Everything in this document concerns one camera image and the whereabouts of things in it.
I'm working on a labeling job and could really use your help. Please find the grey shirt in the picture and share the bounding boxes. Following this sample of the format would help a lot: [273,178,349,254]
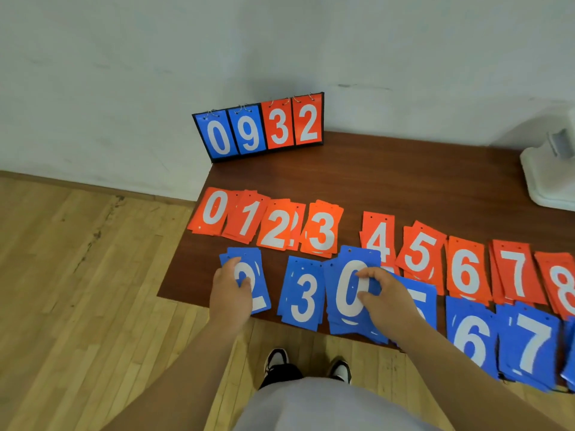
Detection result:
[234,377,443,431]

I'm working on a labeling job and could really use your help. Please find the black flip scoreboard stand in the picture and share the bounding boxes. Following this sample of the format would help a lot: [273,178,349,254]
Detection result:
[192,92,325,163]

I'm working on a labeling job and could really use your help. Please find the stack of blue number cards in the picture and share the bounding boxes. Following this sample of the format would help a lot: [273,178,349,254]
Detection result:
[219,247,272,315]
[277,256,326,332]
[323,245,389,345]
[382,269,438,346]
[496,301,562,393]
[446,296,500,380]
[561,316,575,393]

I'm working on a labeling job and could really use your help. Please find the person's right forearm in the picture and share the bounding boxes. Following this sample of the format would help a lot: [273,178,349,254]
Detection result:
[400,323,568,431]

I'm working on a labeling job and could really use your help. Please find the person's left forearm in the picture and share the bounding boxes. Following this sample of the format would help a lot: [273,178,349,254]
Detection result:
[101,318,245,431]

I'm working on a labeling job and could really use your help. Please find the orange card on scoreboard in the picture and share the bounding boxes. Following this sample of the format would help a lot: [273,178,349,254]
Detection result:
[292,93,323,146]
[261,99,296,150]

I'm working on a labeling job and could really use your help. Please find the white plastic appliance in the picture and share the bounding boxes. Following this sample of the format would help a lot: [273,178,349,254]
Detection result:
[520,105,575,212]

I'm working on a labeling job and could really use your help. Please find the person's right hand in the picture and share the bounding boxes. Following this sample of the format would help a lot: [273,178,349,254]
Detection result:
[356,267,427,346]

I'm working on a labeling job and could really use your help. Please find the blue card on scoreboard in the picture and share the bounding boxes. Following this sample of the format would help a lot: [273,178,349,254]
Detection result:
[196,110,239,160]
[227,104,267,155]

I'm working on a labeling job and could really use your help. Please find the black and white shoe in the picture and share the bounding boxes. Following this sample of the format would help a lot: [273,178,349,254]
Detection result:
[263,348,289,377]
[328,358,352,386]

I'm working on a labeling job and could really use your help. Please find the black trousers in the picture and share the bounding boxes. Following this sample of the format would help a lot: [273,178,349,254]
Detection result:
[259,363,351,392]

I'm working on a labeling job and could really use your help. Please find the person's left hand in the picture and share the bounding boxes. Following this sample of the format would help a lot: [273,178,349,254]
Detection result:
[209,257,253,330]

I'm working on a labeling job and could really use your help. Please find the stack of orange number cards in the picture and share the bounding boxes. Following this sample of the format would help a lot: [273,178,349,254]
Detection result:
[395,221,448,296]
[445,236,493,306]
[489,239,548,306]
[222,190,271,245]
[299,200,344,259]
[534,251,575,320]
[359,211,400,274]
[187,187,234,237]
[256,200,306,252]

